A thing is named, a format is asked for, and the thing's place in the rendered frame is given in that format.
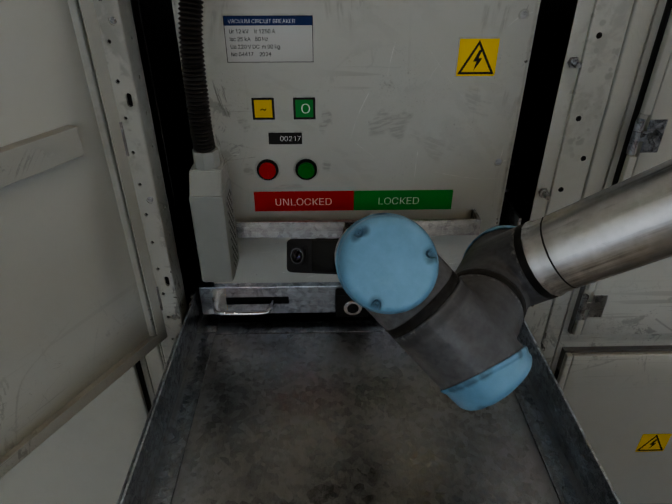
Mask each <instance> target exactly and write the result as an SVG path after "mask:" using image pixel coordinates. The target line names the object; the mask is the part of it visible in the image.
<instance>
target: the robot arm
mask: <svg viewBox="0 0 672 504"><path fill-rule="evenodd" d="M669 257H672V159H670V160H667V161H665V162H663V163H661V164H659V165H656V166H654V167H652V168H650V169H648V170H645V171H643V172H641V173H639V174H637V175H634V176H632V177H630V178H628V179H626V180H623V181H621V182H619V183H617V184H615V185H612V186H610V187H608V188H606V189H603V190H601V191H599V192H597V193H595V194H592V195H590V196H588V197H586V198H584V199H581V200H579V201H577V202H575V203H573V204H570V205H568V206H566V207H564V208H562V209H559V210H557V211H555V212H553V213H550V214H548V215H546V216H544V217H542V218H539V219H537V220H531V221H527V222H525V223H523V224H521V225H518V226H512V225H500V226H495V227H492V228H490V229H487V230H486V231H484V232H482V233H481V234H480V235H479V236H478V237H477V238H475V239H474V240H473V241H472V242H471V244H470V245H469V246H468V248H467V249H466V251H465V253H464V256H463V259H462V261H461V263H460V264H459V266H458V268H457V269H456V271H455V272H454V271H453V270H452V269H451V268H450V267H449V265H448V264H447V263H446V262H445V261H444V260H443V259H442V258H441V257H440V256H439V255H438V254H437V251H436V248H435V246H434V243H433V241H432V240H431V238H430V236H429V235H428V234H427V233H426V231H425V230H424V229H423V228H422V227H421V226H419V225H418V224H417V223H416V222H414V221H412V220H411V219H409V218H407V217H404V216H401V215H398V214H393V213H370V214H369V215H368V216H365V217H363V218H361V219H359V220H358V221H356V222H345V226H344V228H343V234H342V235H341V236H340V238H339V239H325V238H316V239H290V240H288V241H287V270H288V271H289V272H293V273H315V274H337V276H338V279H339V281H340V283H341V285H342V287H343V289H344V290H345V292H346V293H347V294H348V296H349V297H350V298H351V299H352V300H353V301H355V302H356V303H357V304H359V305H360V306H362V307H363V308H365V309H366V310H367V311H368V312H369V313H370V314H371V315H372V316H373V317H374V318H375V320H376V321H377V322H378V323H379V324H380V325H381V326H382V327H383V328H384V329H385V330H386V331H387V332H388V333H389V334H390V335H391V337H392V338H393V339H394V340H395V341H396V342H397V343H398V344H399V345H400V346H401V347H402V348H403V349H404V350H405V351H406V352H407V354H408V355H409V356H410V357H411V358H412V359H413V360H414V361H415V362H416V363H417V364H418V365H419V366H420V367H421V368H422V369H423V371H424V372H425V373H426V374H427V375H428V376H429V377H430V378H431V379H432V380H433V381H434V382H435V383H436V384H437V385H438V386H439V388H440V389H441V390H440V391H441V392H442V393H443V394H446V395H447V396H448V397H449V398H450V399H451V400H452V401H453V402H455V403H456V404H457V405H458V406H459V407H460V408H462V409H464V410H468V411H476V410H481V409H484V408H485V407H487V406H491V405H493V404H495V403H497V402H499V401H500V400H502V399H503V398H505V397H506V396H508V395H509V394H510V393H511V392H512V391H514V390H515V389H516V388H517V387H518V386H519V385H520V384H521V383H522V381H523V380H524V379H525V378H526V376H527V375H528V373H529V371H530V369H531V367H532V356H531V354H530V353H529V351H528V347H527V346H526V345H522V344H521V343H520V342H519V341H518V339H517V337H518V334H519V332H520V329H521V327H522V324H523V321H524V318H525V315H526V313H527V310H528V308H529V307H530V306H533V305H536V304H539V303H542V302H545V301H548V300H551V299H553V298H556V297H559V296H562V295H564V294H566V293H567V292H568V291H571V290H574V289H577V288H580V287H583V286H585V285H588V284H591V283H594V282H597V281H600V280H603V279H606V278H609V277H612V276H615V275H618V274H621V273H624V272H627V271H630V270H633V269H636V268H639V267H642V266H645V265H648V264H651V263H654V262H657V261H660V260H663V259H666V258H669Z"/></svg>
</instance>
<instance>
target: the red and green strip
mask: <svg viewBox="0 0 672 504"><path fill-rule="evenodd" d="M452 197H453V190H376V191H281V192H254V202H255V211H335V210H423V209H451V204H452Z"/></svg>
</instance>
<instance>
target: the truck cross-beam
mask: <svg viewBox="0 0 672 504"><path fill-rule="evenodd" d="M337 288H343V287H342V285H341V283H340V282H296V283H225V284H214V282H203V280H201V283H200V285H199V293H200V299H201V305H202V311H203V314H215V313H214V310H213V302H214V299H213V292H212V289H225V294H226V302H227V308H228V311H260V310H266V309H267V308H268V307H269V304H270V301H271V299H272V298H274V299H275V304H274V306H273V309H272V311H271V312H270V313H326V312H336V311H335V290H336V289H337Z"/></svg>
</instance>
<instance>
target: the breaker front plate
mask: <svg viewBox="0 0 672 504"><path fill-rule="evenodd" d="M202 1H203V2H204V3H203V4H202V6H203V7H204V8H203V9H201V10H202V11H203V13H202V14H201V15H202V16H204V17H202V18H201V19H202V20H203V22H202V23H201V24H202V25H203V26H202V27H201V28H202V29H203V31H202V32H201V33H202V34H204V35H203V36H201V37H202V38H203V40H202V42H203V43H204V44H203V45H202V46H203V47H204V49H202V50H203V51H204V52H205V53H203V55H204V56H205V57H204V58H203V59H204V60H205V62H204V64H205V65H206V66H204V68H206V70H205V71H204V72H206V75H205V76H206V77H207V78H206V79H205V80H206V81H207V83H206V84H207V85H208V87H206V88H207V89H208V91H207V93H208V94H209V95H208V97H209V99H208V101H209V102H210V103H209V105H210V107H209V109H210V111H209V112H210V113H211V115H210V116H211V119H210V120H211V121H212V122H211V124H212V128H213V130H212V131H213V135H214V137H213V138H214V142H215V144H214V145H215V146H216V147H217V148H218V152H219V160H220V161H224V162H225V163H226V167H227V171H228V174H229V178H230V180H231V187H232V196H233V205H234V213H235V222H242V221H328V220H359V219H361V218H363V217H365V216H368V215H369V214H370V213H393V214H398V215H401V216H404V217H407V218H409V219H411V220H413V219H471V213H472V209H475V210H476V212H477V213H478V215H479V217H480V219H481V224H480V230H479V235H480V234H481V233H482V232H484V231H486V230H487V229H490V228H492V227H495V226H497V224H498V219H499V213H500V208H501V202H502V197H503V192H504V186H505V181H506V175H507V170H508V164H509V159H510V154H511V148H512V143H513V137H514V132H515V127H516V121H517V116H518V110H519V105H520V100H521V94H522V89H523V83H524V78H525V73H526V67H527V62H528V56H529V51H530V45H531V40H532V35H533V29H534V24H535V18H536V13H537V8H538V2H539V0H202ZM294 15H313V58H314V62H256V63H227V54H226V44H225V35H224V25H223V16H294ZM460 39H500V42H499V48H498V54H497V61H496V67H495V74H494V76H456V71H457V62H458V54H459V45H460ZM313 97H315V119H294V111H293V98H313ZM251 98H274V113H275V120H253V112H252V100H251ZM268 133H302V144H269V135H268ZM265 159H270V160H273V161H274V162H275V163H276V164H277V165H278V169H279V172H278V175H277V176H276V178H274V179H272V180H264V179H262V178H260V177H259V175H258V174H257V165H258V164H259V162H260V161H262V160H265ZM302 159H310V160H312V161H313V162H314V163H315V164H316V166H317V173H316V175H315V177H313V178H312V179H310V180H303V179H301V178H299V177H298V176H297V174H296V171H295V168H296V164H297V163H298V162H299V161H300V160H302ZM376 190H453V197H452V204H451V209H423V210H335V211H255V202H254V192H281V191H376ZM479 235H447V236H430V238H431V240H432V241H433V243H434V246H435V248H436V251H437V254H438V255H439V256H440V257H441V258H442V259H443V260H444V261H445V262H446V263H447V264H448V265H449V267H450V268H451V269H452V270H453V271H454V272H455V271H456V269H457V268H458V266H459V264H460V263H461V261H462V259H463V256H464V253H465V251H466V249H467V248H468V246H469V245H470V244H471V242H472V241H473V240H474V239H475V238H477V237H478V236H479ZM316 238H325V239H329V237H285V238H237V239H238V248H239V257H240V258H239V262H238V266H237V270H236V274H235V278H234V280H233V281H231V282H215V284H225V283H296V282H340V281H339V279H338V276H337V274H315V273H293V272H289V271H288V270H287V241H288V240H290V239H316Z"/></svg>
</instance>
